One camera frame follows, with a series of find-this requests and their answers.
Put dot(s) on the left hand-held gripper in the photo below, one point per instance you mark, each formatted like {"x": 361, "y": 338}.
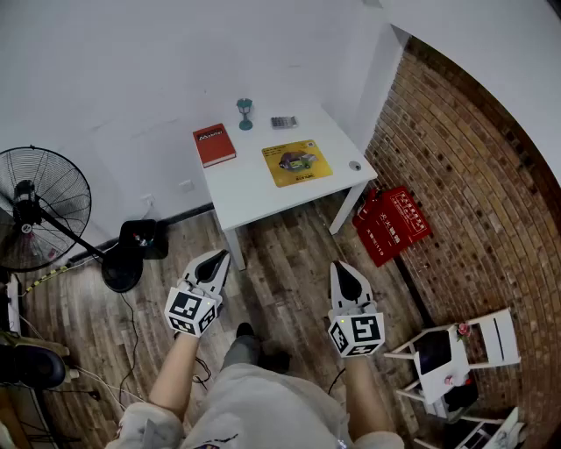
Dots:
{"x": 188, "y": 309}

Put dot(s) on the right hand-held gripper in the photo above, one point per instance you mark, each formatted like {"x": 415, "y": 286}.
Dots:
{"x": 361, "y": 333}

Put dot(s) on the person's right forearm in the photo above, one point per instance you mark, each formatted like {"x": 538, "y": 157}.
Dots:
{"x": 366, "y": 394}

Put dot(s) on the person's left forearm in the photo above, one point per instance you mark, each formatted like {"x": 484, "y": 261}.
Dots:
{"x": 175, "y": 377}

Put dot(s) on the person's black shoe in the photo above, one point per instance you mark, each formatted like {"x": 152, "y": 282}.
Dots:
{"x": 245, "y": 329}

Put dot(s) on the black bin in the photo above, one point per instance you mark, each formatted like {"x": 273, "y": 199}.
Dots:
{"x": 142, "y": 239}

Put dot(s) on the red fire equipment box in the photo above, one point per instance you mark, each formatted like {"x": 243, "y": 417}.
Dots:
{"x": 392, "y": 225}

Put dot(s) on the white table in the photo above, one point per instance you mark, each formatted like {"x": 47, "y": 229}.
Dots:
{"x": 245, "y": 193}

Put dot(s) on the person's grey trouser leg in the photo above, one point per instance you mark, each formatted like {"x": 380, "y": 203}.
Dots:
{"x": 241, "y": 353}

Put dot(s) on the pink flower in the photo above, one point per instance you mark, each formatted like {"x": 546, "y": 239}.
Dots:
{"x": 463, "y": 329}

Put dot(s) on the red hardcover book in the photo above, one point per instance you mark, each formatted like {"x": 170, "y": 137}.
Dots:
{"x": 213, "y": 144}

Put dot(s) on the person's white shirt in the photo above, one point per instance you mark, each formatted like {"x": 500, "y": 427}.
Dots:
{"x": 271, "y": 412}

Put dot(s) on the white chair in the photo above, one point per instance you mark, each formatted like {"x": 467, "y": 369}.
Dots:
{"x": 497, "y": 337}

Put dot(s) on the small green lantern lamp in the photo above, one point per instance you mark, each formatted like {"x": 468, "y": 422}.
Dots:
{"x": 245, "y": 115}

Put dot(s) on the grey calculator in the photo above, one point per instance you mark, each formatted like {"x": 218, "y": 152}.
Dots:
{"x": 283, "y": 122}

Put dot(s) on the black standing fan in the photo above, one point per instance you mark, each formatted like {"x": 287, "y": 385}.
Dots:
{"x": 48, "y": 206}

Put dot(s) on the white power strip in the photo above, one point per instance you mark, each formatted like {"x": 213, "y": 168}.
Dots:
{"x": 13, "y": 302}

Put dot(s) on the dark blue stool seat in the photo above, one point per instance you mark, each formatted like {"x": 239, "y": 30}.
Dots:
{"x": 30, "y": 364}

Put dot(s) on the white wall socket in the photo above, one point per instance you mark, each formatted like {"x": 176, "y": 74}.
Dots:
{"x": 186, "y": 186}

